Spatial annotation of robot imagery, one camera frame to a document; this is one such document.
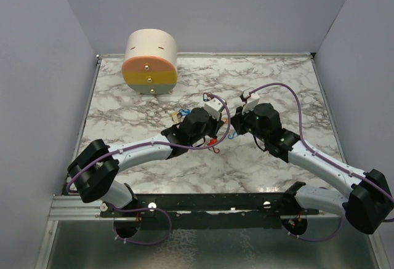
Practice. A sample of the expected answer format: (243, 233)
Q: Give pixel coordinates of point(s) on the yellow tag key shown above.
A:
(175, 117)

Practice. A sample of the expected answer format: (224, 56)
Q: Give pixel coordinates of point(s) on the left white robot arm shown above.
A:
(94, 170)

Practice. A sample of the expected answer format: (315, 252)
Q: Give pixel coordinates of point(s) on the red carabiner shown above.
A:
(215, 150)

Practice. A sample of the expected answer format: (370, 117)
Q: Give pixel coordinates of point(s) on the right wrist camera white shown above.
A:
(250, 99)

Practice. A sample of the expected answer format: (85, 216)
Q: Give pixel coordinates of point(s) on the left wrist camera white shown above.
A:
(214, 107)

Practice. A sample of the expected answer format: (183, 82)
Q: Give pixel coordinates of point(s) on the blue carabiner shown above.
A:
(232, 135)
(183, 112)

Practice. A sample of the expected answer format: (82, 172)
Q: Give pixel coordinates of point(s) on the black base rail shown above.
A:
(208, 211)

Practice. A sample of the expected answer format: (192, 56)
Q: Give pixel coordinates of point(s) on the round pastel drawer box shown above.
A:
(150, 62)

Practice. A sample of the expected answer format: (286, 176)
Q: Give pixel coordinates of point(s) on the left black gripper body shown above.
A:
(209, 130)

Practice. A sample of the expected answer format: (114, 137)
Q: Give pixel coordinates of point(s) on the red tag key near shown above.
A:
(212, 141)

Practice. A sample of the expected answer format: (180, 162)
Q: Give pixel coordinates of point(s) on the black tag key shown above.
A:
(206, 97)

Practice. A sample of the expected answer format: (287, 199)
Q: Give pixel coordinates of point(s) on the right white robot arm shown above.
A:
(363, 198)

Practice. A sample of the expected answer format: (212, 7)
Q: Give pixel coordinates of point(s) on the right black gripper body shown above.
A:
(247, 123)

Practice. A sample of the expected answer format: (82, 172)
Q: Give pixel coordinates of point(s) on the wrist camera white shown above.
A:
(214, 107)
(250, 99)

